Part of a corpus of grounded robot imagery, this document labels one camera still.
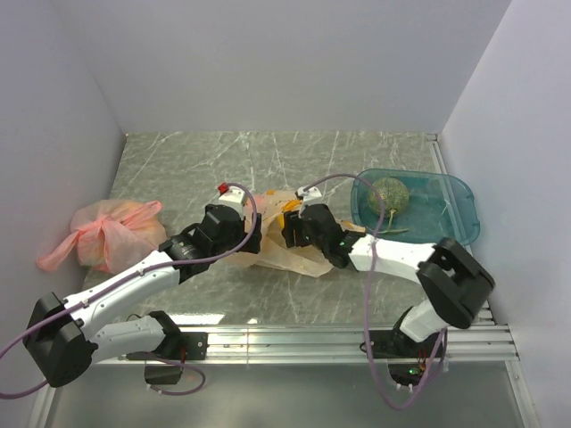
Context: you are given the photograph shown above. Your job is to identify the orange plastic bag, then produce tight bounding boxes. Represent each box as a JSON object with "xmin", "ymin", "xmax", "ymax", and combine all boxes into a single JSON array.
[{"xmin": 231, "ymin": 189, "xmax": 367, "ymax": 278}]

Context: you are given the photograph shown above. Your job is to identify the green netted melon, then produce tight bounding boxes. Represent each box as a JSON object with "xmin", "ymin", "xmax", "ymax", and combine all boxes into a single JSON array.
[{"xmin": 368, "ymin": 177, "xmax": 410, "ymax": 234}]

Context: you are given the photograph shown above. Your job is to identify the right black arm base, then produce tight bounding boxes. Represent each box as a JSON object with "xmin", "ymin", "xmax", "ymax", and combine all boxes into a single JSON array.
[{"xmin": 369, "ymin": 330, "xmax": 439, "ymax": 388}]

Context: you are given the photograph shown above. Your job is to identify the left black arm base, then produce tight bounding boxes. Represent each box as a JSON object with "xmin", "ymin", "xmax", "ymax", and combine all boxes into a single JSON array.
[{"xmin": 126, "ymin": 332, "xmax": 208, "ymax": 396}]

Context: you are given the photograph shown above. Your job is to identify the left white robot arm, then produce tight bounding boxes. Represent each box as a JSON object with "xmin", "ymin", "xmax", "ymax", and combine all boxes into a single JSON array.
[{"xmin": 22, "ymin": 202, "xmax": 261, "ymax": 388}]

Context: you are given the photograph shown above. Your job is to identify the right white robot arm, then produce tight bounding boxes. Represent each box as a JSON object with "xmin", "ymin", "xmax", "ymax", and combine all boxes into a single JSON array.
[{"xmin": 282, "ymin": 204, "xmax": 495, "ymax": 344}]

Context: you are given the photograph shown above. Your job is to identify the pink plastic bag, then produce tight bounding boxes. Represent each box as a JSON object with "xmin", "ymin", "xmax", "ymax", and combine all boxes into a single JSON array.
[{"xmin": 36, "ymin": 200, "xmax": 167, "ymax": 274}]

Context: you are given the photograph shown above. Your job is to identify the teal plastic tray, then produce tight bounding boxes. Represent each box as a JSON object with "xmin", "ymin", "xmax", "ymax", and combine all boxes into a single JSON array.
[{"xmin": 351, "ymin": 169, "xmax": 481, "ymax": 246}]

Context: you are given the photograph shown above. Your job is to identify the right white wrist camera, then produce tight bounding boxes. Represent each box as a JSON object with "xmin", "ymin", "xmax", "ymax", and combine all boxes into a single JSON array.
[{"xmin": 295, "ymin": 186, "xmax": 323, "ymax": 213}]

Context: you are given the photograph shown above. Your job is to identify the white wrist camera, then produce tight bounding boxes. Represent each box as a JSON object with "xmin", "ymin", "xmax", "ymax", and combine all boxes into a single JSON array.
[
  {"xmin": 295, "ymin": 186, "xmax": 323, "ymax": 213},
  {"xmin": 218, "ymin": 183, "xmax": 247, "ymax": 218}
]

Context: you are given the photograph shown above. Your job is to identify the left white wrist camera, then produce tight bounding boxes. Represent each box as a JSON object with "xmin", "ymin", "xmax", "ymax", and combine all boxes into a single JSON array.
[{"xmin": 218, "ymin": 183, "xmax": 247, "ymax": 218}]

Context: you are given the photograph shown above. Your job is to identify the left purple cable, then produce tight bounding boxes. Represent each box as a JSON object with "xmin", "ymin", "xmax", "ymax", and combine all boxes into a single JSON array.
[{"xmin": 0, "ymin": 181, "xmax": 258, "ymax": 400}]

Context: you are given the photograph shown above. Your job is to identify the aluminium mounting rail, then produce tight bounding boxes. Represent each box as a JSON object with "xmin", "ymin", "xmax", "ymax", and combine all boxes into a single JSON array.
[{"xmin": 90, "ymin": 321, "xmax": 519, "ymax": 365}]

